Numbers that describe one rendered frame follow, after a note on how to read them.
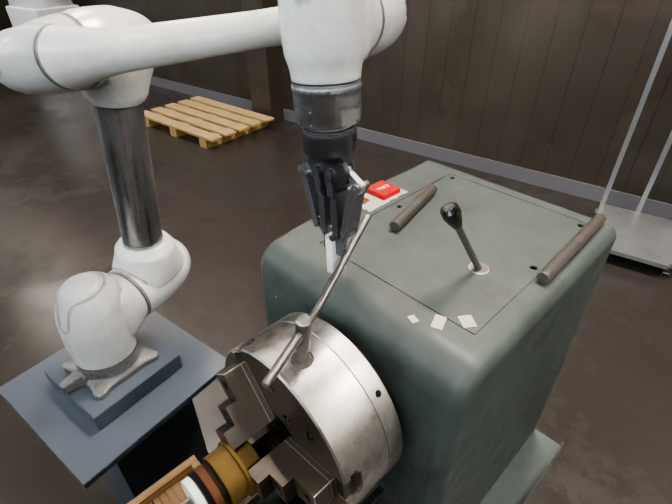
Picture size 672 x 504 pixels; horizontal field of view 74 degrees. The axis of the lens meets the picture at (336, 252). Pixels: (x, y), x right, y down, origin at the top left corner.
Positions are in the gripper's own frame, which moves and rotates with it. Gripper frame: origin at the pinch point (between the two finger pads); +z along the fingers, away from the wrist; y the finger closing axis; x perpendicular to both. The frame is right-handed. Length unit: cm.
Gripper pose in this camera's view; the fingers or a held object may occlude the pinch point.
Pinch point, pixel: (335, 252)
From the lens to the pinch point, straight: 70.9
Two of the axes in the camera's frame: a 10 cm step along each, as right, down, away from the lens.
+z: 0.5, 8.5, 5.3
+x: 7.2, -3.9, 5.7
